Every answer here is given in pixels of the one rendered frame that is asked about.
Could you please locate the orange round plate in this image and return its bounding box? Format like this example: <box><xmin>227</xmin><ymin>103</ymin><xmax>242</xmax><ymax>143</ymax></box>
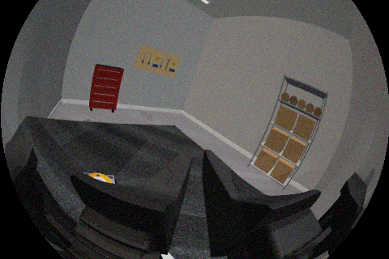
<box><xmin>89</xmin><ymin>172</ymin><xmax>113</xmax><ymax>184</ymax></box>

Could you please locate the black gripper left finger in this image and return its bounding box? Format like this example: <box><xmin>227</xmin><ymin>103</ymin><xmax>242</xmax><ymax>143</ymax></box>
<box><xmin>71</xmin><ymin>146</ymin><xmax>194</xmax><ymax>255</ymax></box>

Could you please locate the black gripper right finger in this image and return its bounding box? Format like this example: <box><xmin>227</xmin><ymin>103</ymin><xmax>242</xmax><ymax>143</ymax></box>
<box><xmin>202</xmin><ymin>150</ymin><xmax>321</xmax><ymax>257</ymax></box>

